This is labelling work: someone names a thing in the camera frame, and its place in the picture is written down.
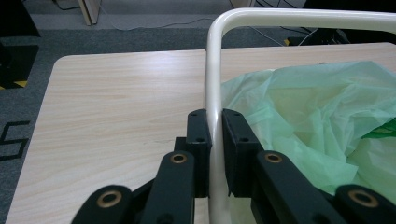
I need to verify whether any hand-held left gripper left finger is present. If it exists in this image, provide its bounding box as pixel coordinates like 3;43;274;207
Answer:
174;108;213;199

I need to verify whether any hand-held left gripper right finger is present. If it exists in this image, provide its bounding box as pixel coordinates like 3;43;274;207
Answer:
221;107;266;199

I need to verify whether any cream bin rim frame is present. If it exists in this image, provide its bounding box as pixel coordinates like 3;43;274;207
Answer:
205;7;396;224

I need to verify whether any green plastic bag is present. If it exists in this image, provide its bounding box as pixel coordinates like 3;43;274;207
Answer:
219;60;396;224

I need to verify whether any black striped stand base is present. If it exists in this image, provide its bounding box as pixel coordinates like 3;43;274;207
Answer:
283;27;354;47
0;0;41;91

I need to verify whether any black curtain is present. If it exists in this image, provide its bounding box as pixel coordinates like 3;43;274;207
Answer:
303;0;396;13

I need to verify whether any thin black floor cable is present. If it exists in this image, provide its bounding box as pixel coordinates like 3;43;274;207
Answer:
50;0;82;11

